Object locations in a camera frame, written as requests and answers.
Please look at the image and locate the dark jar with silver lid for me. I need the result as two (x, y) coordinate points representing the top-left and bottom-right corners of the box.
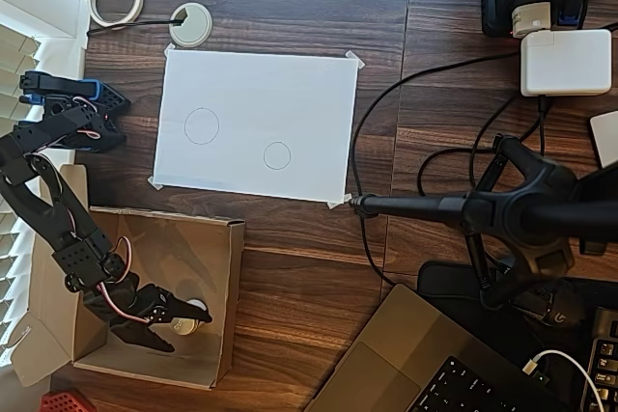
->
(172, 298), (210, 339)

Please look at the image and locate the red leader robot arm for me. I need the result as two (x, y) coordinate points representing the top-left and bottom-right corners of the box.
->
(39, 390), (94, 412)

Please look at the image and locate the open cardboard box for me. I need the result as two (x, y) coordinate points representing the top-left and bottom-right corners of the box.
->
(9, 164), (246, 392)

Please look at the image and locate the grey laptop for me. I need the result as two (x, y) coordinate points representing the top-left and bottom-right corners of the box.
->
(303, 284), (580, 412)

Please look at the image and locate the white paper sheet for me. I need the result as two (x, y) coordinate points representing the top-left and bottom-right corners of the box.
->
(152, 47), (359, 205)

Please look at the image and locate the black blue table clamp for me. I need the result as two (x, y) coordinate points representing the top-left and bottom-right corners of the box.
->
(18, 71), (101, 106)

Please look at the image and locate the black mouse pad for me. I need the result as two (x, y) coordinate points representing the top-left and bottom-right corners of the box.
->
(417, 260), (618, 336)

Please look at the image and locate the white vertical blind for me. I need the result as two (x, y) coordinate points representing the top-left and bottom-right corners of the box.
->
(0, 20), (91, 370)

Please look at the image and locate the black computer mouse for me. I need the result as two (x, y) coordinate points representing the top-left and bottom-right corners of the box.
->
(511, 281), (588, 332)

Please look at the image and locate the black keyboard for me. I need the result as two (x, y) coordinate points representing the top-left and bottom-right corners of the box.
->
(585, 308), (618, 412)

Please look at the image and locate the small white plug adapter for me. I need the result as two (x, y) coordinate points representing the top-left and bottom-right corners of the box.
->
(510, 0), (553, 40)

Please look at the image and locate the white flat device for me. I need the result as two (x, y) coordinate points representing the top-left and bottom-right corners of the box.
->
(588, 111), (618, 169)

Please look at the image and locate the white laptop power adapter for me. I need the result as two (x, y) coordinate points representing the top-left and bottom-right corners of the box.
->
(520, 29), (613, 97)

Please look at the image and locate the red white servo wire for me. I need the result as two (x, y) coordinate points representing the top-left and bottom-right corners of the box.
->
(94, 236), (152, 325)

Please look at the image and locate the long black cable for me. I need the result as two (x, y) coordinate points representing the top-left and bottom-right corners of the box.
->
(349, 54), (523, 288)

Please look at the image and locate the white desk cable grommet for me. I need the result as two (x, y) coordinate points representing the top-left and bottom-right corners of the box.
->
(168, 3), (213, 48)

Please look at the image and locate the thin black grommet cable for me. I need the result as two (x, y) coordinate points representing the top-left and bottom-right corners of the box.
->
(86, 15), (187, 38)

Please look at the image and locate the black camera tripod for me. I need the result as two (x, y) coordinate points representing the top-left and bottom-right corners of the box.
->
(347, 134), (618, 312)

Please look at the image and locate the white USB cable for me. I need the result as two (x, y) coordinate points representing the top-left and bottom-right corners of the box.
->
(525, 349), (607, 412)

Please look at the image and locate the black adapter cable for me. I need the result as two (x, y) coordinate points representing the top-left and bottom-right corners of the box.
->
(417, 95), (549, 197)

